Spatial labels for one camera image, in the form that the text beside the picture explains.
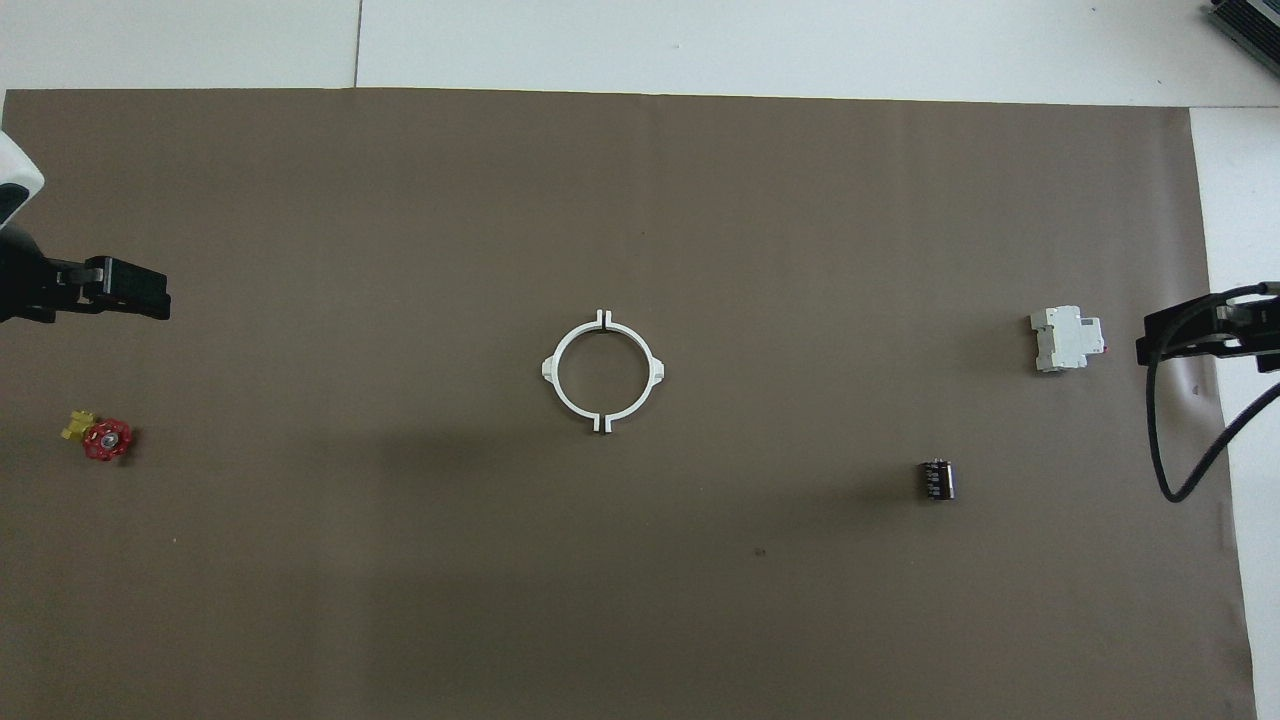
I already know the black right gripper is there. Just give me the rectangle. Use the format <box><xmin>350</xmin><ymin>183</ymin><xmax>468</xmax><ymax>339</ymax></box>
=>
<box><xmin>1135</xmin><ymin>290</ymin><xmax>1280</xmax><ymax>376</ymax></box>

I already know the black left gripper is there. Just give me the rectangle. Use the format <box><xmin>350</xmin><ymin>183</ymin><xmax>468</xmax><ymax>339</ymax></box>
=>
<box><xmin>0</xmin><ymin>230</ymin><xmax>171</xmax><ymax>323</ymax></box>

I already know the white half-ring pipe clamp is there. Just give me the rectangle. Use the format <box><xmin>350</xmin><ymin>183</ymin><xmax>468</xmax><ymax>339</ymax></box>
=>
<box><xmin>541</xmin><ymin>310</ymin><xmax>604</xmax><ymax>434</ymax></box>
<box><xmin>603</xmin><ymin>310</ymin><xmax>666</xmax><ymax>434</ymax></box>

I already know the white circuit breaker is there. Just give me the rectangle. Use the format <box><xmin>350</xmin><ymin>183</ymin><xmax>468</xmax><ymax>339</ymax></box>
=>
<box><xmin>1030</xmin><ymin>305</ymin><xmax>1106</xmax><ymax>374</ymax></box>

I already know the red and yellow valve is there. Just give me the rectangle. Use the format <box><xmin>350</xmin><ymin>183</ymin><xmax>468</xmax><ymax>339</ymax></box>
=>
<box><xmin>62</xmin><ymin>408</ymin><xmax>134</xmax><ymax>462</ymax></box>

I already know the grey ribbed device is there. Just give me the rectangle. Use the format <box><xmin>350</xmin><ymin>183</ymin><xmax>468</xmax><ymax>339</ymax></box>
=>
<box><xmin>1205</xmin><ymin>0</ymin><xmax>1280</xmax><ymax>76</ymax></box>

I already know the brown paper table mat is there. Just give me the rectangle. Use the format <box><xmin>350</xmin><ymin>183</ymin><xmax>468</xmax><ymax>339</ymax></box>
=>
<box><xmin>0</xmin><ymin>88</ymin><xmax>1259</xmax><ymax>720</ymax></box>

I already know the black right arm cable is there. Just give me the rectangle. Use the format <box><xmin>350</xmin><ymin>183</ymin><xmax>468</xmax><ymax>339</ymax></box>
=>
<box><xmin>1143</xmin><ymin>283</ymin><xmax>1280</xmax><ymax>503</ymax></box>

